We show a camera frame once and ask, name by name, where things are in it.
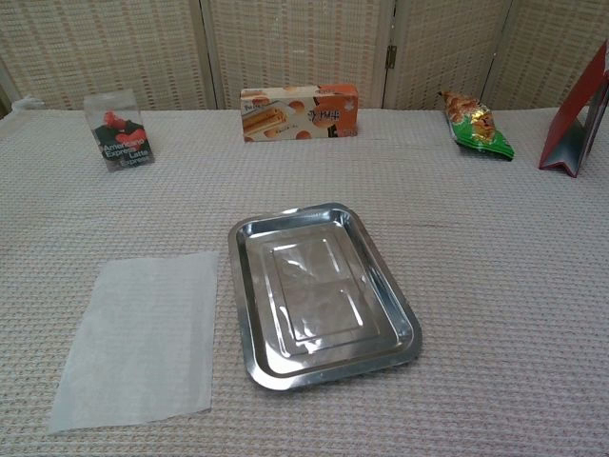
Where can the white paper sheet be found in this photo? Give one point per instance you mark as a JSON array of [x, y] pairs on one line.
[[138, 343]]

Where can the silver metal tray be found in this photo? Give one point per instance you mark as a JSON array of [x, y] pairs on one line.
[[328, 295]]

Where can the orange biscuit box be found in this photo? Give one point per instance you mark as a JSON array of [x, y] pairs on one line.
[[295, 114]]

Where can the white woven tablecloth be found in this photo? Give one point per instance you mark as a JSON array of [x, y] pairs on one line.
[[476, 285]]

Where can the beige woven folding screen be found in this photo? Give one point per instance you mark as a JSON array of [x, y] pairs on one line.
[[295, 43]]

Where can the brass screen hinge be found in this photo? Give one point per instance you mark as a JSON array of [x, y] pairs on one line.
[[392, 56]]

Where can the green snack bag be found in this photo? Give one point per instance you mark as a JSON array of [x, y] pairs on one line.
[[476, 126]]

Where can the clear plastic coffee box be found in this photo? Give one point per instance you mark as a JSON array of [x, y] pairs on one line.
[[121, 138]]

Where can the red spiral notebook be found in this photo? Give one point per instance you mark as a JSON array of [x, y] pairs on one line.
[[571, 119]]

